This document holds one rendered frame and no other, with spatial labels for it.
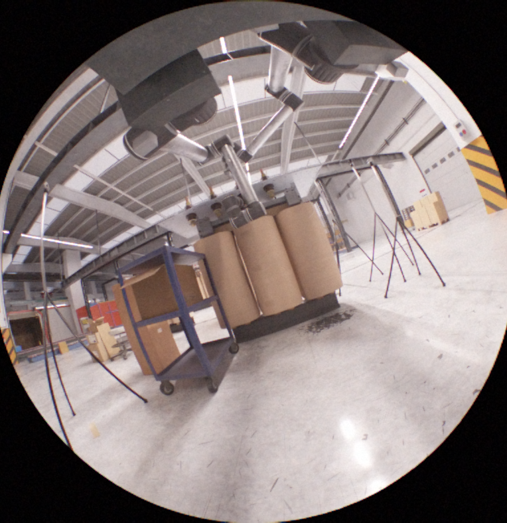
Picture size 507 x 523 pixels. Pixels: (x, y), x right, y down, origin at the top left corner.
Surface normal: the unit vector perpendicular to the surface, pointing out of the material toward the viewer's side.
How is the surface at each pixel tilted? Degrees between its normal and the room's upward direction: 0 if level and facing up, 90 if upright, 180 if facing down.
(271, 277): 90
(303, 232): 90
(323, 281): 90
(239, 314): 90
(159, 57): 180
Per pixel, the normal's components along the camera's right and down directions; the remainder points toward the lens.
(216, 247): -0.07, -0.06
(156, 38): 0.33, 0.94
